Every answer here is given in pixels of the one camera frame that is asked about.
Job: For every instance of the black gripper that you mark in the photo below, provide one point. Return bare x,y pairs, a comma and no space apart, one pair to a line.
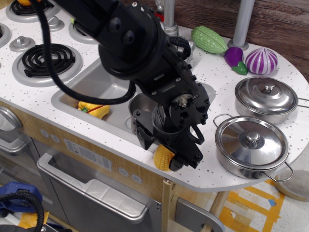
181,107

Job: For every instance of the yellow toy corn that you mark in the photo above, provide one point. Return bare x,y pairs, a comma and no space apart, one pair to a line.
162,158

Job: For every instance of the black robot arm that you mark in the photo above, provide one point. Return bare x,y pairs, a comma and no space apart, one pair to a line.
133,46

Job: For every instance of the steel pot in sink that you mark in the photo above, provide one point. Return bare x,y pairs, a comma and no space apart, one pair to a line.
139,102

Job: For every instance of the steel lidded pot near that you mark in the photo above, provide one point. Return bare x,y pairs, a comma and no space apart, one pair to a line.
251,148

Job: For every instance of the steel lidded pot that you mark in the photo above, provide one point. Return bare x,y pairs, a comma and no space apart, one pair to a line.
266,98
251,148

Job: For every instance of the grey toy sink basin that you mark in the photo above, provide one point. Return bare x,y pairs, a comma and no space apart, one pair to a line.
94,81

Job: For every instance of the steel lidded pot far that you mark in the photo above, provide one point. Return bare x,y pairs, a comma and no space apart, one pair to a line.
266,98

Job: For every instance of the yellow toy bell pepper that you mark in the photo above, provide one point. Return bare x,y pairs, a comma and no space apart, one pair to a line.
98,111

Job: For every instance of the silver toy dishwasher door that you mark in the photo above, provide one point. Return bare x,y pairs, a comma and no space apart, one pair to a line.
94,202

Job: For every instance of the purple toy eggplant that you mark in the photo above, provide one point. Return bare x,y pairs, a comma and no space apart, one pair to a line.
234,58

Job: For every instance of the green toy bitter gourd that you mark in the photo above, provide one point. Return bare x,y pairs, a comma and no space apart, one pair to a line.
208,40

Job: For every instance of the silver toy faucet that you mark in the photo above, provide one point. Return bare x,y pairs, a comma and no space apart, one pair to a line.
166,9

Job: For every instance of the purple striped toy onion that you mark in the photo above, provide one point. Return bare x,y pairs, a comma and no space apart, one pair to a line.
261,61

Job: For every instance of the grey metal pole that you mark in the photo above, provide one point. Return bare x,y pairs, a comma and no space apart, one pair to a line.
242,25

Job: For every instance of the black coil burner right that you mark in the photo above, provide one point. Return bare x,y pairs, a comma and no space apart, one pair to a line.
79,36

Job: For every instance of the black coil burner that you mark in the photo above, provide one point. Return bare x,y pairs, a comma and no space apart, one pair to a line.
30,67
26,14
79,36

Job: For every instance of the silver oven door left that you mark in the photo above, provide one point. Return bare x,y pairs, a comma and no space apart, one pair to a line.
18,155

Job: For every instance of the black coil burner front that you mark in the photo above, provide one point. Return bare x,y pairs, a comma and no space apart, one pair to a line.
30,67

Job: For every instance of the grey stove knob middle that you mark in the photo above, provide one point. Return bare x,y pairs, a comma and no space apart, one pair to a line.
55,24

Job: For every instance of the grey stove knob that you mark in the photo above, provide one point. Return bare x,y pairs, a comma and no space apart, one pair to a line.
21,44
55,24

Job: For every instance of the blue clamp tool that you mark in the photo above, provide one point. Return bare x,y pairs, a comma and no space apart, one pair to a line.
20,197

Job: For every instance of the grey stove knob front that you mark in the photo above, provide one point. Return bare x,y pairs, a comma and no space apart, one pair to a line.
21,44

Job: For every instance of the black coil burner back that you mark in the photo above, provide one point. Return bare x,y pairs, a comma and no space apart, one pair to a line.
26,14

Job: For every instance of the orange toy on burner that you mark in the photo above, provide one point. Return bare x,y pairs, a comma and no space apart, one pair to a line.
24,2

